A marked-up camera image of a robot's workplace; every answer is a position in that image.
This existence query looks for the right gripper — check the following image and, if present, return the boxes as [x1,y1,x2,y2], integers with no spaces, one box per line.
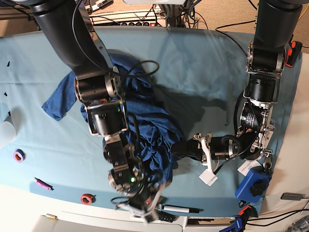
[113,183,166,217]

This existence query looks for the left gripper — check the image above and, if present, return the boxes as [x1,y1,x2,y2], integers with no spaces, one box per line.
[170,133,236,174]

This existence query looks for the blue t-shirt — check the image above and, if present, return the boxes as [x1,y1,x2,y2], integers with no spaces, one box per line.
[42,53,184,183]

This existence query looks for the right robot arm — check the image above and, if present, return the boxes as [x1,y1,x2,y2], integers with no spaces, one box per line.
[28,0,164,223]

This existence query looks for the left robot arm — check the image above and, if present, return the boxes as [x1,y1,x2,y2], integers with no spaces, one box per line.
[171,0,308,166]

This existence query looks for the white black marker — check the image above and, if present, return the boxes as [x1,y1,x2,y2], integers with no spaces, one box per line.
[162,204,201,214]

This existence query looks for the black remote control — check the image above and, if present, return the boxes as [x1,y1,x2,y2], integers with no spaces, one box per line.
[157,211,176,223]

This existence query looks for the white paper tag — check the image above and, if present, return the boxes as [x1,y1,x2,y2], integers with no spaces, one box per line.
[237,160,262,176]

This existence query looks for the red tape roll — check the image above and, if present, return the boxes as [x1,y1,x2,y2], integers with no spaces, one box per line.
[80,193,96,205]

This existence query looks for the blue box with knob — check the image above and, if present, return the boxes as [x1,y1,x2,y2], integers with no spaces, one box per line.
[235,167,272,203]

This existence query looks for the light blue table cloth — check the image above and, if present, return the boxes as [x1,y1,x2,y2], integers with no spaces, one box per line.
[0,26,303,217]

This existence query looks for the metal keys carabiner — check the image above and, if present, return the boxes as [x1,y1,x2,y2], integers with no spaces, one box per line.
[263,149,273,173]

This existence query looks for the blue orange bottom clamp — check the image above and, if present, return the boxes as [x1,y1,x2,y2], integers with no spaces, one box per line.
[220,205,253,232]

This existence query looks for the pink marker pen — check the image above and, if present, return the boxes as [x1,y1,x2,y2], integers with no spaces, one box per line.
[34,178,54,191]

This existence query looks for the grey adapter box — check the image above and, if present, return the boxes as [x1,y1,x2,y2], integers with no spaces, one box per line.
[281,192,303,201]

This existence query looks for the purple tape roll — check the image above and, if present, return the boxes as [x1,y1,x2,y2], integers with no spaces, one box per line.
[14,149,25,162]

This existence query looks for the orange black clamp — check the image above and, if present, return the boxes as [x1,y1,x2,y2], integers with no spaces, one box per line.
[285,41,303,68]

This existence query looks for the power strip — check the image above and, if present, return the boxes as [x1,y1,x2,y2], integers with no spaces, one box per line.
[89,10,166,27]

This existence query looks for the white translucent cup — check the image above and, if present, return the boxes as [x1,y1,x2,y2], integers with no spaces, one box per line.
[0,121,16,148]

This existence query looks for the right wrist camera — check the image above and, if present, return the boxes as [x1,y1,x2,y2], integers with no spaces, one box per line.
[141,210,157,223]

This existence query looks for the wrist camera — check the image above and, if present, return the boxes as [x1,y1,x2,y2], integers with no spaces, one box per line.
[199,169,218,186]
[141,210,157,223]

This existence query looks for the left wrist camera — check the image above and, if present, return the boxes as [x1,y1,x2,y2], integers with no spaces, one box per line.
[199,169,218,186]

